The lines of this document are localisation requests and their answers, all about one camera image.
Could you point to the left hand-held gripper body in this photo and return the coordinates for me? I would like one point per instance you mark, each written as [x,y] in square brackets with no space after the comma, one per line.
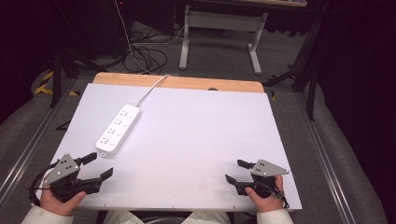
[63,169]

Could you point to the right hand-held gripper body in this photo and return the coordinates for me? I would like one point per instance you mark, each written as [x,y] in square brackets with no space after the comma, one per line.
[264,175]

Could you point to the person's right hand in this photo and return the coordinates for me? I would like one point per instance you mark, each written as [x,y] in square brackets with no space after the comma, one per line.
[266,202]

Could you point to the person's left hand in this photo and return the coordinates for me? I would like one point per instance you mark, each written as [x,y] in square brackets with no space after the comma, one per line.
[57,203]

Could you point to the white power strip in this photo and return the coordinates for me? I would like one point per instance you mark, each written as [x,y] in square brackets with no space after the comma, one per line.
[119,130]

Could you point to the white board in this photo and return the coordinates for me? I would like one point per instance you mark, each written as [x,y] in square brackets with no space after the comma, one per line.
[186,140]

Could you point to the yellow black floor tape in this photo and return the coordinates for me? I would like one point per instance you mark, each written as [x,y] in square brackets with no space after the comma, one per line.
[46,82]

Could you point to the black tripod stand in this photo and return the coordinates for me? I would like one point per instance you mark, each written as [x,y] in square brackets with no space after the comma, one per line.
[56,68]

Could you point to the wooden table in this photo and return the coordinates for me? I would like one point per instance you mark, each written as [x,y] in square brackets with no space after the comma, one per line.
[186,82]

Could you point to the black metal stand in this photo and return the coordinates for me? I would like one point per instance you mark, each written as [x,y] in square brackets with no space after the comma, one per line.
[306,71]

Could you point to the wooden desk top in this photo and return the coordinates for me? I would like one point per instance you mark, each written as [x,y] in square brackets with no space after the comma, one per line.
[267,2]

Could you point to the metal floor rail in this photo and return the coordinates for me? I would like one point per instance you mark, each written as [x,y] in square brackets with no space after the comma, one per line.
[28,149]
[327,161]

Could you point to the white metal desk frame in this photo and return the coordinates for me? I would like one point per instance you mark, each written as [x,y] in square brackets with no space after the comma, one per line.
[222,20]

